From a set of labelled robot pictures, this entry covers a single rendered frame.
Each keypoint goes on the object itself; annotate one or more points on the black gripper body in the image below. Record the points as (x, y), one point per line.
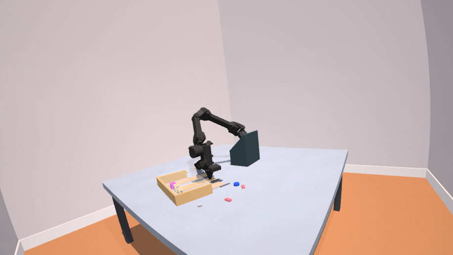
(211, 167)

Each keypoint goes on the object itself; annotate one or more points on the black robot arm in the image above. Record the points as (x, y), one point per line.
(201, 148)

